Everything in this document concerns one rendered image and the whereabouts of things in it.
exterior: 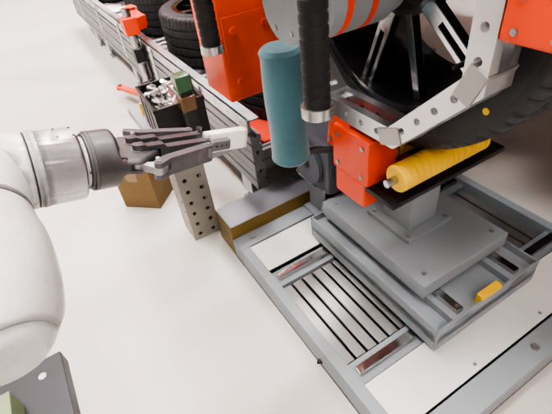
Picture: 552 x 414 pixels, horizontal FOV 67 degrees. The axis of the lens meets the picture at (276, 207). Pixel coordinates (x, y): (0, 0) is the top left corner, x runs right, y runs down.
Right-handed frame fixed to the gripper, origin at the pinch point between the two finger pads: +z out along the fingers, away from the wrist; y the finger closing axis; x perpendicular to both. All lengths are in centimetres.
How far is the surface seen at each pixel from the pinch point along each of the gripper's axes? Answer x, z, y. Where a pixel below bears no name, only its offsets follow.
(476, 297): 40, 58, -24
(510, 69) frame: -14.8, 29.9, -23.5
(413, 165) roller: 7.2, 37.0, -9.4
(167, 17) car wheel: 6, 57, 153
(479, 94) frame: -11.3, 26.5, -22.2
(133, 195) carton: 62, 16, 93
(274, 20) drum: -15.6, 12.8, 7.7
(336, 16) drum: -17.9, 16.9, -1.9
